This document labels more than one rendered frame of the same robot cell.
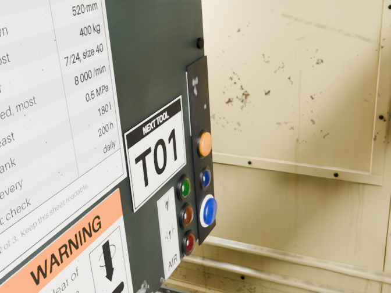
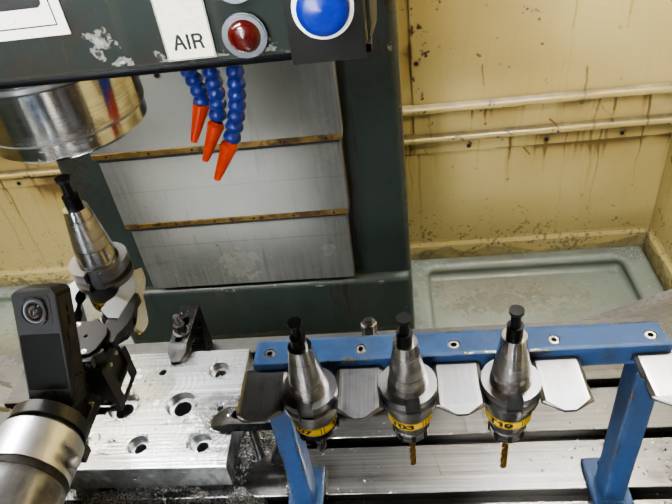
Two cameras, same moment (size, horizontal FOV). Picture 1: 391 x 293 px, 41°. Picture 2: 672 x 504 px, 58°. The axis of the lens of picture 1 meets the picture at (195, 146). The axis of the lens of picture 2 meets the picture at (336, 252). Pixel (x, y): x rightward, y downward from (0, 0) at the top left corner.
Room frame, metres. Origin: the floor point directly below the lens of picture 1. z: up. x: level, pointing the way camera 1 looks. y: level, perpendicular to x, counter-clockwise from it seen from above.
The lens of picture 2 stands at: (0.36, -0.35, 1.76)
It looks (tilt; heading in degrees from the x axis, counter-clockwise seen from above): 38 degrees down; 71
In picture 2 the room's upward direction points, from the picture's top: 9 degrees counter-clockwise
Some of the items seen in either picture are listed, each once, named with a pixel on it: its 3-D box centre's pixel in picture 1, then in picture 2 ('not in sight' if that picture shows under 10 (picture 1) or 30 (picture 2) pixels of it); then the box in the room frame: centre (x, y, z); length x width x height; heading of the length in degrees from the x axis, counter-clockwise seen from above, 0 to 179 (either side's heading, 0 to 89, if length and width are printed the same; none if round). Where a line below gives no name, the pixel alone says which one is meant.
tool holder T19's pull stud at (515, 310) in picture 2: not in sight; (515, 322); (0.65, 0.00, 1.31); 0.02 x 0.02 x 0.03
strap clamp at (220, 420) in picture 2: not in sight; (256, 428); (0.40, 0.27, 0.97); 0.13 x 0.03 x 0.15; 153
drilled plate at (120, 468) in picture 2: not in sight; (156, 414); (0.26, 0.39, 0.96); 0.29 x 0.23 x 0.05; 153
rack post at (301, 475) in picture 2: not in sight; (291, 440); (0.43, 0.17, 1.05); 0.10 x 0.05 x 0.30; 63
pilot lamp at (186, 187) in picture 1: (185, 188); not in sight; (0.45, 0.01, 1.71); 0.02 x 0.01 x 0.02; 153
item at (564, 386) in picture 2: not in sight; (562, 384); (0.70, -0.03, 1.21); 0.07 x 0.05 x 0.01; 63
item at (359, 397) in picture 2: not in sight; (359, 392); (0.51, 0.07, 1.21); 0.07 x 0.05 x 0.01; 63
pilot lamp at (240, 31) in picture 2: (189, 242); (244, 36); (0.45, 0.01, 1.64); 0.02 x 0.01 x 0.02; 153
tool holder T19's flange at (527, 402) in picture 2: not in sight; (510, 386); (0.65, 0.00, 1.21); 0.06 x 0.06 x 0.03
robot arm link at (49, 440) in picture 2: not in sight; (39, 454); (0.20, 0.07, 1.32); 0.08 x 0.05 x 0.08; 154
